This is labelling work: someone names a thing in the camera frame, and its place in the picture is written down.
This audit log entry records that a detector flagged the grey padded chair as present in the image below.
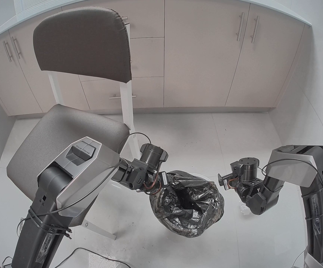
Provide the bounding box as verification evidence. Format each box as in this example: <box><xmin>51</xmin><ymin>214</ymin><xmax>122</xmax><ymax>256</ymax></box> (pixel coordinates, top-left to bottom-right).
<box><xmin>7</xmin><ymin>7</ymin><xmax>144</xmax><ymax>241</ymax></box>

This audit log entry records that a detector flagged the crumpled white paper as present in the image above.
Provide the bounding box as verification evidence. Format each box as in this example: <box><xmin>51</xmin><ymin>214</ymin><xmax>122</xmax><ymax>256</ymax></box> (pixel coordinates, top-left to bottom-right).
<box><xmin>239</xmin><ymin>202</ymin><xmax>253</xmax><ymax>216</ymax></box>

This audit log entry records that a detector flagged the black cable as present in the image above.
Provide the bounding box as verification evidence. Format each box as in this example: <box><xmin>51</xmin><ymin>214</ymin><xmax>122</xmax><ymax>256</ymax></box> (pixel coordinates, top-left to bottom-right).
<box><xmin>56</xmin><ymin>247</ymin><xmax>132</xmax><ymax>268</ymax></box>
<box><xmin>18</xmin><ymin>132</ymin><xmax>151</xmax><ymax>228</ymax></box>
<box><xmin>261</xmin><ymin>159</ymin><xmax>323</xmax><ymax>206</ymax></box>

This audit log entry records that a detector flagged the black plastic bag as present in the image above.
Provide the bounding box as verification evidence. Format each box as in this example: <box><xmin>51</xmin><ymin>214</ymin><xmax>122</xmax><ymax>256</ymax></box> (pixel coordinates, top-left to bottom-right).
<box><xmin>149</xmin><ymin>170</ymin><xmax>224</xmax><ymax>238</ymax></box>

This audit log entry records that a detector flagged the beige cabinet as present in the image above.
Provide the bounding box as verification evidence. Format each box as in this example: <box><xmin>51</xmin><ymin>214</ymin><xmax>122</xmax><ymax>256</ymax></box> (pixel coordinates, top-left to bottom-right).
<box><xmin>0</xmin><ymin>0</ymin><xmax>313</xmax><ymax>117</ymax></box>

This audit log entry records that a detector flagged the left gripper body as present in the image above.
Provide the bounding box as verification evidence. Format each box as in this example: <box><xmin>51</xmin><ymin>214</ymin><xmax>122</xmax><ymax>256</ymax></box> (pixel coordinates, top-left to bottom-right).
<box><xmin>157</xmin><ymin>171</ymin><xmax>174</xmax><ymax>195</ymax></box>

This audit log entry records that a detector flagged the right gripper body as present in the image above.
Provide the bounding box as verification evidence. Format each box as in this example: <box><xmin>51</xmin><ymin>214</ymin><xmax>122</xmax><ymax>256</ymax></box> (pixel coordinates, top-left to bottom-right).
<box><xmin>217</xmin><ymin>173</ymin><xmax>238</xmax><ymax>192</ymax></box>

